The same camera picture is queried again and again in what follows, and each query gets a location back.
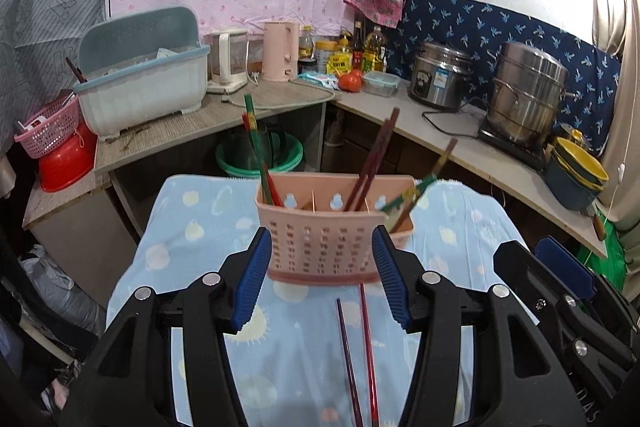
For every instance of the green plastic basin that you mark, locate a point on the green plastic basin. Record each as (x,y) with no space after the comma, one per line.
(295,157)

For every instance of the red chopstick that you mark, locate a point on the red chopstick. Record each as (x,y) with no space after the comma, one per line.
(369,357)
(274,196)

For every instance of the steel rice cooker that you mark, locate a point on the steel rice cooker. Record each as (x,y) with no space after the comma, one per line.
(440,77)

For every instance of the grey wood-grain counter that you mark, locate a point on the grey wood-grain counter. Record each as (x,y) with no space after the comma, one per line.
(165,137)

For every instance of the pink electric kettle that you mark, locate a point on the pink electric kettle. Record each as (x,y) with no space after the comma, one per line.
(277,52)

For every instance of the cooking oil bottle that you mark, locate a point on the cooking oil bottle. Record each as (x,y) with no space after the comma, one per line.
(375,49)

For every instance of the amber jar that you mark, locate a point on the amber jar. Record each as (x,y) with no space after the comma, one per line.
(306,44)

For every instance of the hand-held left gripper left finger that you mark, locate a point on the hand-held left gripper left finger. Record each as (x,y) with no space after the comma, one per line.
(252,282)

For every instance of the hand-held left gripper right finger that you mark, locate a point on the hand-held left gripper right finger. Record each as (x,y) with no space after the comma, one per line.
(392,282)

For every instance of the stack of yellow teal bowls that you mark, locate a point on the stack of yellow teal bowls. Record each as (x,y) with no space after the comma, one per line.
(575,172)

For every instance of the white glass electric kettle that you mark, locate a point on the white glass electric kettle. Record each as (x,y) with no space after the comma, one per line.
(225,62)

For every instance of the dark maroon chopstick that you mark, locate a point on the dark maroon chopstick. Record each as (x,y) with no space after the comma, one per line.
(347,357)
(380,147)
(367,167)

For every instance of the glass container green lid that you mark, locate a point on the glass container green lid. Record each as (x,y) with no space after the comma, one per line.
(381,83)

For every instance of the pale wooden counter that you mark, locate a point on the pale wooden counter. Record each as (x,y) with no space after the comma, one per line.
(400,117)

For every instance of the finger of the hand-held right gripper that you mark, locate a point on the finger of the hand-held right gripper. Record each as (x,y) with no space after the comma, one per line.
(545,292)
(560,259)

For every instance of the steel steamer pot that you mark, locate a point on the steel steamer pot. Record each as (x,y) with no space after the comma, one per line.
(527,92)

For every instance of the red tomato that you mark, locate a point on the red tomato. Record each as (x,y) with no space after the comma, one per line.
(351,80)

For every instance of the dark sauce bottle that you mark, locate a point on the dark sauce bottle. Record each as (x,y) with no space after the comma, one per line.
(358,44)

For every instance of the yellow packet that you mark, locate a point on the yellow packet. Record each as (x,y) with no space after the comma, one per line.
(340,64)

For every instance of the red plastic basin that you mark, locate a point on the red plastic basin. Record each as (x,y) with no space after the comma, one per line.
(65,167)

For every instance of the navy leaf print cloth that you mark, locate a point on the navy leaf print cloth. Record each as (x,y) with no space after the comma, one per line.
(450,22)

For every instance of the white teal dish drainer box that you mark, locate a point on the white teal dish drainer box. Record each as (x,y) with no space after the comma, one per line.
(150,97)

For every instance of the blue white wipes packet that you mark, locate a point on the blue white wipes packet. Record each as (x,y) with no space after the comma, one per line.
(319,79)

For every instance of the brown wooden stick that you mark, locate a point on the brown wooden stick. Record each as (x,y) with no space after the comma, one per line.
(76,69)

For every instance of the white yellow tin can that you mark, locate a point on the white yellow tin can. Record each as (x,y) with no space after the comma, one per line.
(324,54)

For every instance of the black induction cooker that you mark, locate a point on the black induction cooker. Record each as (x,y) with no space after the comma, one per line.
(515,152)

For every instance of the light blue dotted blanket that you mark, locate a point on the light blue dotted blanket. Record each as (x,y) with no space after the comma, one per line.
(200,232)

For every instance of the green chopstick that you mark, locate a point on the green chopstick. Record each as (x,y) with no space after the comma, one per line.
(417,192)
(257,152)

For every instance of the beige curtain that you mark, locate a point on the beige curtain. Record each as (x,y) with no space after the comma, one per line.
(620,107)

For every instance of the pink plastic basket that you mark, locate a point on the pink plastic basket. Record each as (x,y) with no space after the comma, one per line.
(45,137)

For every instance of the green plastic bag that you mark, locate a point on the green plastic bag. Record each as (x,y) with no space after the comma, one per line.
(600,257)

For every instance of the grey striped cloth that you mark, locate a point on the grey striped cloth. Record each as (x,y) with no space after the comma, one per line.
(50,7)

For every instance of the pink perforated chopstick holder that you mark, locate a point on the pink perforated chopstick holder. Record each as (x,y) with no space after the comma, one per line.
(325,247)

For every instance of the grey plastic bag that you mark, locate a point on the grey plastic bag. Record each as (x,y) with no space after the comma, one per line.
(60,292)

